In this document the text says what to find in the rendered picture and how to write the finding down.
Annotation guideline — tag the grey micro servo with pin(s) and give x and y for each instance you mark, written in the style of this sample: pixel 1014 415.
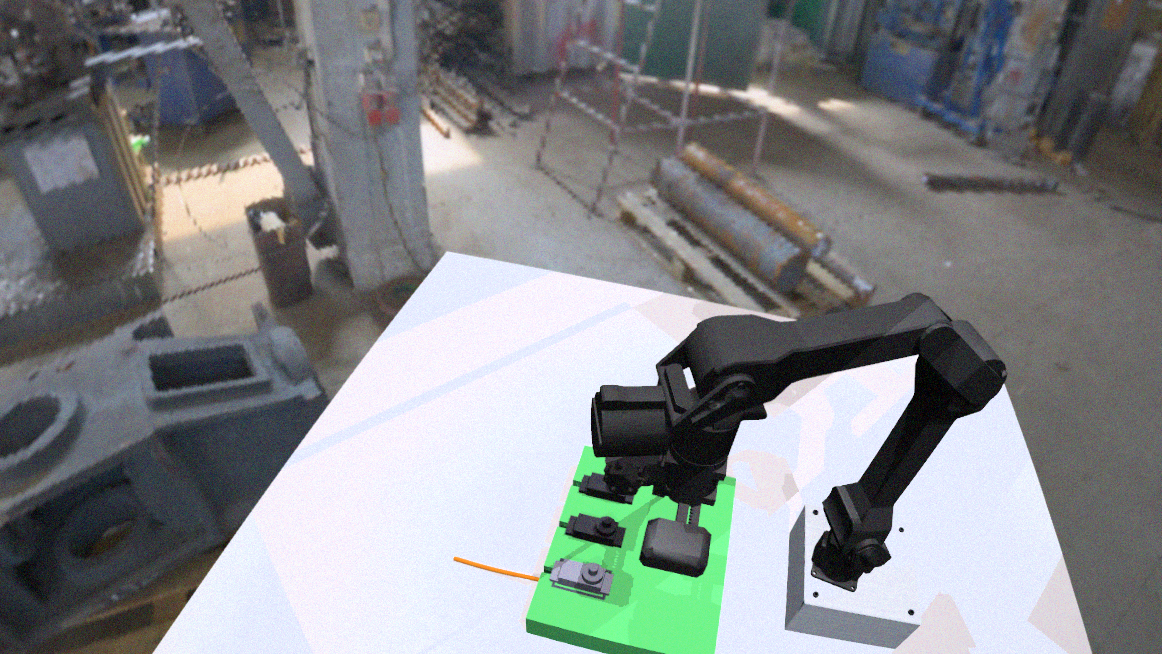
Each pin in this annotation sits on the grey micro servo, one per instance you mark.
pixel 589 577

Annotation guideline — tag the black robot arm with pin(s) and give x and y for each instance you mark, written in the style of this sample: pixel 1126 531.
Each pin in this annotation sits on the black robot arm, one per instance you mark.
pixel 740 362

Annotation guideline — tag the green flat deck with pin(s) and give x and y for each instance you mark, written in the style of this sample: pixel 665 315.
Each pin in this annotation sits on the green flat deck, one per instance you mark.
pixel 647 611

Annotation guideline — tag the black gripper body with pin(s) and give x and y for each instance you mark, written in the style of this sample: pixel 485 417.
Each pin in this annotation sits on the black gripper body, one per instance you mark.
pixel 675 546

